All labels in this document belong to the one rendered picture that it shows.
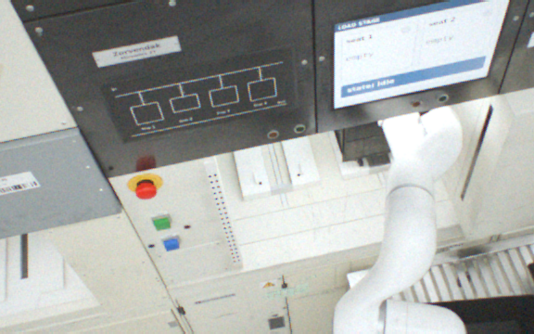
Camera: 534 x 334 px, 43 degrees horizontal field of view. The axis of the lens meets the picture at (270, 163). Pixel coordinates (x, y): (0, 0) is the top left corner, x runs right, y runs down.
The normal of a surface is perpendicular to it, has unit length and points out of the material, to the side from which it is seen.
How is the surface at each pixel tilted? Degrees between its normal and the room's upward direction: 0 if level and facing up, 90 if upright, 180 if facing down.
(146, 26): 90
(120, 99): 90
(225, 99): 90
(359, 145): 90
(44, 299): 0
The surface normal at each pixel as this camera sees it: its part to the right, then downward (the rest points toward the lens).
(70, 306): -0.07, -0.54
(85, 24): 0.20, 0.82
